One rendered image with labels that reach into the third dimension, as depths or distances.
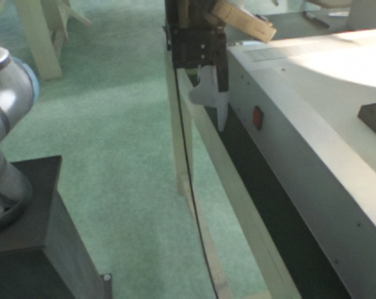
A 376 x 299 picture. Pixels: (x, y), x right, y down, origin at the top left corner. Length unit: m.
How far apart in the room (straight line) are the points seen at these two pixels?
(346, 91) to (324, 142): 0.12
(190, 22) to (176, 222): 0.97
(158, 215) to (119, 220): 0.16
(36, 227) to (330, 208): 0.50
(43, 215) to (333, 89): 0.54
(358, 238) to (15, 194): 0.56
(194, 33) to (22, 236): 0.46
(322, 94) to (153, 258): 0.95
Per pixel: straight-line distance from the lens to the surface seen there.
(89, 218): 1.39
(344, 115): 0.40
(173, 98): 1.04
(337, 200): 0.33
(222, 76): 0.45
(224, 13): 0.46
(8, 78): 0.65
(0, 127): 0.62
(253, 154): 0.47
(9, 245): 0.64
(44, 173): 0.73
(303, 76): 0.47
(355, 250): 0.33
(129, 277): 1.21
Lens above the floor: 1.07
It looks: 42 degrees down
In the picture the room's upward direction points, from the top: 2 degrees counter-clockwise
